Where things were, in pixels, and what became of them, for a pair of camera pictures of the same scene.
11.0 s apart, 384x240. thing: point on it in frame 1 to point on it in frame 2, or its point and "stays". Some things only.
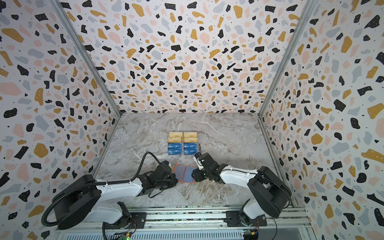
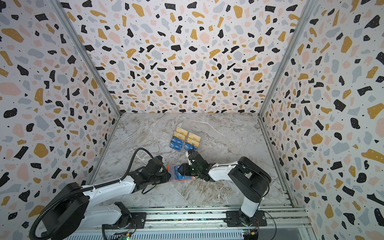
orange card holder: [184, 173] stays
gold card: [175, 134] to [182, 131]
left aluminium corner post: [60, 6] stays
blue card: [190, 151] to [178, 175]
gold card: [174, 140] to [179, 135]
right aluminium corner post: [307, 6] stays
